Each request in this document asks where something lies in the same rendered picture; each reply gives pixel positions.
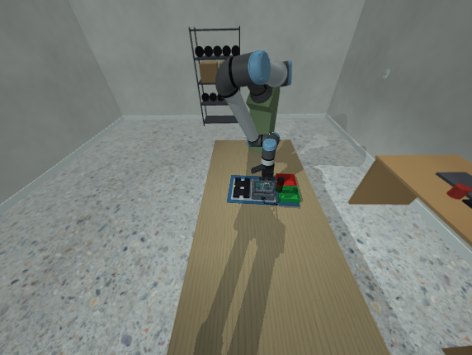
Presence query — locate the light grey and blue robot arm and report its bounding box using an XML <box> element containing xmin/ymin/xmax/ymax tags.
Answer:
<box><xmin>215</xmin><ymin>50</ymin><xmax>292</xmax><ymax>174</ymax></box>

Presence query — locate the red bin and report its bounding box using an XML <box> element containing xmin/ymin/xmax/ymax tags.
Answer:
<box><xmin>276</xmin><ymin>173</ymin><xmax>297</xmax><ymax>186</ymax></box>

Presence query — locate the green bin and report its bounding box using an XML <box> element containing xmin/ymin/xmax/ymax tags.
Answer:
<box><xmin>278</xmin><ymin>186</ymin><xmax>301</xmax><ymax>203</ymax></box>

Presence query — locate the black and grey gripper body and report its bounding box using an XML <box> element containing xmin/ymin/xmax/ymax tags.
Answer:
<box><xmin>262</xmin><ymin>164</ymin><xmax>275</xmax><ymax>178</ymax></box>

